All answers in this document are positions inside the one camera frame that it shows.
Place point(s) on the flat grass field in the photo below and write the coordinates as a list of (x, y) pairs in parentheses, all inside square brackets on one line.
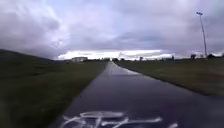
[(190, 73)]

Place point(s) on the grass embankment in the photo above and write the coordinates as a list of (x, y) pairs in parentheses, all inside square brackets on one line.
[(36, 86)]

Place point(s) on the row of distant trees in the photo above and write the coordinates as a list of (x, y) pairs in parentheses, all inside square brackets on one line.
[(196, 57)]

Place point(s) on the tall lamp pole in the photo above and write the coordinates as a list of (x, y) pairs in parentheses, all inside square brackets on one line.
[(203, 33)]

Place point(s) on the wet dark asphalt path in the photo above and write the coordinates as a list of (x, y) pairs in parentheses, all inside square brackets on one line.
[(126, 90)]

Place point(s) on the pale low building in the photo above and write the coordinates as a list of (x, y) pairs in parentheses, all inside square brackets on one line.
[(79, 59)]

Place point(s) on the white painted bicycle marking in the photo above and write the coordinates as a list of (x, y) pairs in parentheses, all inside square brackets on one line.
[(110, 120)]

